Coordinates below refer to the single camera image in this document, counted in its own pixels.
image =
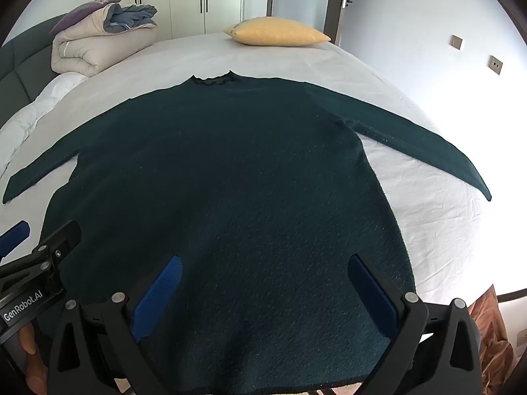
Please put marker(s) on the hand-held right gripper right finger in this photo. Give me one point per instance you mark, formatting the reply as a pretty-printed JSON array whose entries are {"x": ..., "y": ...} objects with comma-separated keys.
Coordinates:
[{"x": 370, "y": 292}]

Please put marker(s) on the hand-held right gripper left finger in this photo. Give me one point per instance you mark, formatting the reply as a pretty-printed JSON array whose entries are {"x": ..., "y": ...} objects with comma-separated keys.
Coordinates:
[{"x": 158, "y": 296}]

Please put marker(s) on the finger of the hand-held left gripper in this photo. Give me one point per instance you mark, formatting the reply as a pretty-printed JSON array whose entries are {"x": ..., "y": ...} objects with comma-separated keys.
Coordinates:
[
  {"x": 16, "y": 232},
  {"x": 61, "y": 240}
]

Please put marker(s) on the dark green sweater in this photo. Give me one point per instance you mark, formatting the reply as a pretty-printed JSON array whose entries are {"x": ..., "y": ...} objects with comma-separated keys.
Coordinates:
[{"x": 230, "y": 173}]

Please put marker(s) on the person's left hand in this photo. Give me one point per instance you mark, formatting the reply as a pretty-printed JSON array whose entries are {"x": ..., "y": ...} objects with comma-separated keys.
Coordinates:
[{"x": 35, "y": 362}]

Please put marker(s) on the bed with white sheet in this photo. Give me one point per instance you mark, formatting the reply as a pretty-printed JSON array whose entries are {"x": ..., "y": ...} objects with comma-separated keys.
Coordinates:
[{"x": 411, "y": 197}]

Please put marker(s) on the white quilt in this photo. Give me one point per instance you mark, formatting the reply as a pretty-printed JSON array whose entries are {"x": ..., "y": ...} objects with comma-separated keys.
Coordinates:
[{"x": 37, "y": 111}]

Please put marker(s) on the brown patterned cloth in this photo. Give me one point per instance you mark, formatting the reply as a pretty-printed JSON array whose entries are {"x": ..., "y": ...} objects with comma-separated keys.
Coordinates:
[{"x": 492, "y": 333}]

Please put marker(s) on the dark grey headboard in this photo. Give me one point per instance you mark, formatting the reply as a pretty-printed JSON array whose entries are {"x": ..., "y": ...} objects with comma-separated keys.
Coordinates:
[{"x": 18, "y": 66}]

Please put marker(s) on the folded beige duvet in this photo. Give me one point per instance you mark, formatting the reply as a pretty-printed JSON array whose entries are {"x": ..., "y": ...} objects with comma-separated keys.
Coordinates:
[{"x": 94, "y": 47}]

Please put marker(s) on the purple pillow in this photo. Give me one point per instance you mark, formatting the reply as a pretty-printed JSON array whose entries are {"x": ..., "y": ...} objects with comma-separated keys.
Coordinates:
[{"x": 88, "y": 12}]

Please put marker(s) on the blue-grey cloth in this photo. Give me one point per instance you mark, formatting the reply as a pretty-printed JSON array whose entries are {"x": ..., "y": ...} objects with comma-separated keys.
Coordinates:
[{"x": 131, "y": 15}]

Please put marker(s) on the cream wardrobe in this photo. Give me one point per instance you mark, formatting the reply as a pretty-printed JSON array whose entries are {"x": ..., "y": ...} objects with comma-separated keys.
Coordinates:
[{"x": 185, "y": 0}]

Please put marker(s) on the yellow pillow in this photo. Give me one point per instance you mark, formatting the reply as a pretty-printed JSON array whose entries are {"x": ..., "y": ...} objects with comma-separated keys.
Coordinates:
[{"x": 274, "y": 32}]

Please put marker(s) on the grey door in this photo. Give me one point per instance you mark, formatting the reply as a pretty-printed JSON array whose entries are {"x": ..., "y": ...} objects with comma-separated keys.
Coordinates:
[{"x": 300, "y": 0}]

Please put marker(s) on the metal wall switch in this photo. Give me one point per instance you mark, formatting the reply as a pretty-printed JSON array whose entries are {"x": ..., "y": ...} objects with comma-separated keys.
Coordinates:
[
  {"x": 495, "y": 64},
  {"x": 456, "y": 42}
]

